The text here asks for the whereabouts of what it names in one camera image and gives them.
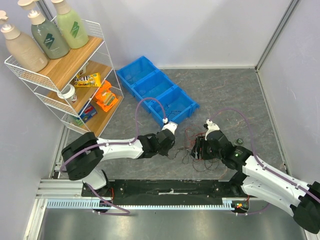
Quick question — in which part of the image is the black wire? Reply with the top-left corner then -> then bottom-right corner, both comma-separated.
163,104 -> 226,174

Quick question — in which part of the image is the clear glass bottle right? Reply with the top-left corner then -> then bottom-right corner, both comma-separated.
235,138 -> 244,146

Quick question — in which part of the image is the white paper cup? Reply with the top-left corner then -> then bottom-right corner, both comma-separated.
57,84 -> 78,104

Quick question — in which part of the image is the blue plastic bin far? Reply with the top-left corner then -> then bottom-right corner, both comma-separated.
116,56 -> 158,96

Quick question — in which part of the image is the yellow candy bag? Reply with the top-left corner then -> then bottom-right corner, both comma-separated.
73,72 -> 102,88

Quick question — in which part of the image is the grey green pump bottle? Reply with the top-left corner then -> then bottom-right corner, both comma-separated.
17,0 -> 70,60

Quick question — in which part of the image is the white wire shelf rack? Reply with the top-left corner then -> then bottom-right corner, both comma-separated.
4,19 -> 124,137

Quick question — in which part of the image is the light green pump bottle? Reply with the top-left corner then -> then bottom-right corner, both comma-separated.
51,0 -> 89,49

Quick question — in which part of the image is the blue plastic bin near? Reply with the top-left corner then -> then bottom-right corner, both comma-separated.
142,85 -> 200,126

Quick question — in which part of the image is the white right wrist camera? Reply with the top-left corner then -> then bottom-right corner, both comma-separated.
203,119 -> 220,140

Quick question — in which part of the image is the orange snack box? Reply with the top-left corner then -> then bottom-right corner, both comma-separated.
93,80 -> 118,113

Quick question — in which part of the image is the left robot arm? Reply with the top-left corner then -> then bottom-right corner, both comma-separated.
60,129 -> 176,197

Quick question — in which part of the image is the blue plastic bin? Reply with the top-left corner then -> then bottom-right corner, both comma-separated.
133,70 -> 183,112
116,56 -> 158,96
142,85 -> 200,126

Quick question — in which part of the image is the blue plastic bin middle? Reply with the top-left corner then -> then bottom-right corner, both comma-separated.
133,70 -> 183,112

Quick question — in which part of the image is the beige pump bottle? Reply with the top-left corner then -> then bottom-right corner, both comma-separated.
0,10 -> 48,73

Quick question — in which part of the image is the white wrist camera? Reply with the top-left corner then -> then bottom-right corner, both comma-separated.
161,118 -> 178,135
203,119 -> 220,140

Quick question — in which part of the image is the blue green sponge pack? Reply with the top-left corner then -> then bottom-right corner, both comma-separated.
72,103 -> 98,126

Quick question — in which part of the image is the aluminium corner post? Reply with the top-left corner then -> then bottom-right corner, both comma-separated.
254,0 -> 301,72

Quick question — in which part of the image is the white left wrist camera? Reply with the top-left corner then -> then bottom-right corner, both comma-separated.
161,118 -> 178,135

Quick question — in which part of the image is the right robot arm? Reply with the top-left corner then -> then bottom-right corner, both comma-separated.
191,130 -> 320,234

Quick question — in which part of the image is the slotted cable duct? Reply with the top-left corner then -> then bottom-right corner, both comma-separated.
46,198 -> 237,210

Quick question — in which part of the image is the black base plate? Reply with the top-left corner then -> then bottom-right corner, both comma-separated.
96,179 -> 248,200

